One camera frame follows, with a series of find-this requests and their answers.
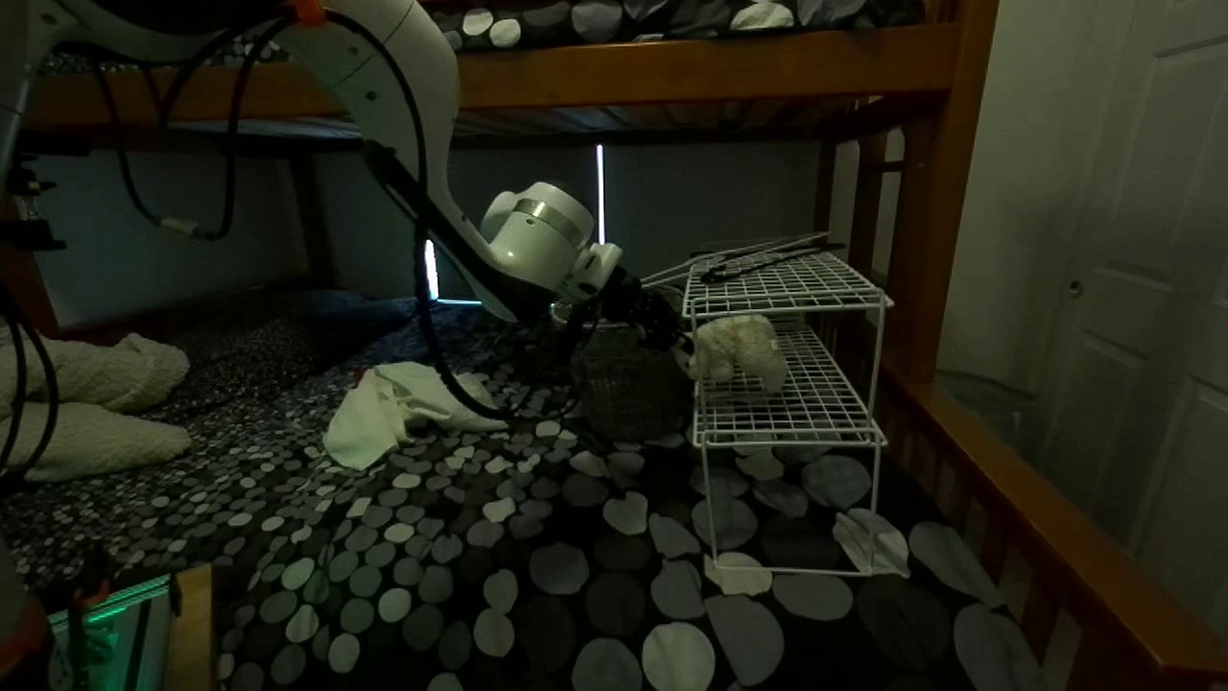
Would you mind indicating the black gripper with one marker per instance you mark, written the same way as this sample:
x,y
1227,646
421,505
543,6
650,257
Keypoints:
x,y
620,303

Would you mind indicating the cream stuffed animal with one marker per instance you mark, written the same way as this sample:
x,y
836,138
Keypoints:
x,y
740,351

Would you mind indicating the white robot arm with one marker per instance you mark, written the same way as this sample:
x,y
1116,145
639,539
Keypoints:
x,y
389,67

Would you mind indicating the woven wicker basket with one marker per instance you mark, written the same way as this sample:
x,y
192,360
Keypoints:
x,y
626,390

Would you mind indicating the white crumpled cloth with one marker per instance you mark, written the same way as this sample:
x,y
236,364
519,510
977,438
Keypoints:
x,y
384,404

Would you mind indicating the black grey dotted duvet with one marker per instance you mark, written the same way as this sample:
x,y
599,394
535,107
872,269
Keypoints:
x,y
516,564

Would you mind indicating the upper bunk dotted bedding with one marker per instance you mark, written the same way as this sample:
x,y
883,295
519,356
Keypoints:
x,y
535,24

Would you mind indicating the white pillow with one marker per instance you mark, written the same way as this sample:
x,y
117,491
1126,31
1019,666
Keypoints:
x,y
126,378
82,438

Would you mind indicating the white door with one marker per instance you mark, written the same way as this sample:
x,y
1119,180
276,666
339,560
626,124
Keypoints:
x,y
1136,403

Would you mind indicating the green lit device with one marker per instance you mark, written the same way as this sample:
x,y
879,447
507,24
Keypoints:
x,y
122,644

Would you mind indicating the white wire two-tier rack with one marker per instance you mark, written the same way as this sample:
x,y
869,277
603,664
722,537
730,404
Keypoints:
x,y
820,404

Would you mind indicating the wooden bunk bed frame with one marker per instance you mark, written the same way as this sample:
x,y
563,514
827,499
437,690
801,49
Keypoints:
x,y
1134,635

